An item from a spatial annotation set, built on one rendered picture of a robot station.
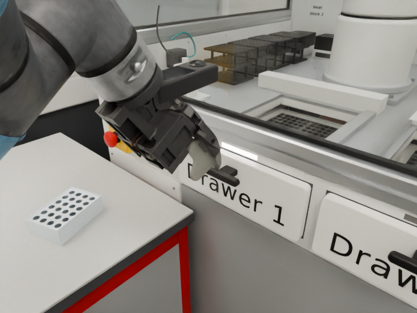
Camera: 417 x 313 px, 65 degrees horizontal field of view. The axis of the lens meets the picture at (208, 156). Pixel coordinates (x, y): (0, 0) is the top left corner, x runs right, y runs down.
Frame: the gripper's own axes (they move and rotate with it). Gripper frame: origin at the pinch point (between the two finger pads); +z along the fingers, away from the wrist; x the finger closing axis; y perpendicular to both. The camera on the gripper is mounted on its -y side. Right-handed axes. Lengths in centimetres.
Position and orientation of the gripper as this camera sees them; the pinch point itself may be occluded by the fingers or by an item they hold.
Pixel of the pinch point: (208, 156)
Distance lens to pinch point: 53.1
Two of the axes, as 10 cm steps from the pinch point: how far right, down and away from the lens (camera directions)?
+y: -5.5, 7.9, -2.6
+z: 3.9, 5.2, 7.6
